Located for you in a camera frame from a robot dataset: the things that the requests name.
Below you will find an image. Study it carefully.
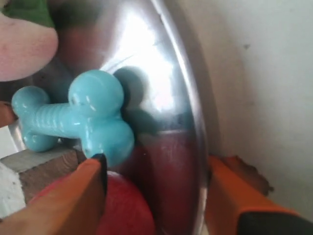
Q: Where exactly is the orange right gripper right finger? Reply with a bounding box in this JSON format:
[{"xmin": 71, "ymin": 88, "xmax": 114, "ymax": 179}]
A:
[{"xmin": 206, "ymin": 155, "xmax": 313, "ymax": 235}]

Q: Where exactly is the round metal plate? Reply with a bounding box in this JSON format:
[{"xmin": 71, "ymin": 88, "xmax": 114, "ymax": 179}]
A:
[{"xmin": 0, "ymin": 0, "xmax": 207, "ymax": 235}]

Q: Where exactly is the red apple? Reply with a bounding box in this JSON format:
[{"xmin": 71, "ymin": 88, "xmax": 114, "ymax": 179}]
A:
[{"xmin": 29, "ymin": 170, "xmax": 157, "ymax": 235}]

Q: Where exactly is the pink peach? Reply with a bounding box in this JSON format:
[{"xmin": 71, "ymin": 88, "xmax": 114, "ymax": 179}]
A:
[{"xmin": 0, "ymin": 0, "xmax": 58, "ymax": 81}]

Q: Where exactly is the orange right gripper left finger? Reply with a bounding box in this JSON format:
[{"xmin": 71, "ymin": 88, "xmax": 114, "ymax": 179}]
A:
[{"xmin": 0, "ymin": 154, "xmax": 108, "ymax": 235}]

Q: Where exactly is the wooden cube block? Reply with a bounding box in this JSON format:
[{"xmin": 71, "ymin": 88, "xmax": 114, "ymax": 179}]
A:
[{"xmin": 0, "ymin": 146, "xmax": 86, "ymax": 204}]

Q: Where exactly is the turquoise bone toy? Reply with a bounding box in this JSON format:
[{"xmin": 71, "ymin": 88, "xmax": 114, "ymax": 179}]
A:
[{"xmin": 11, "ymin": 70, "xmax": 134, "ymax": 167}]

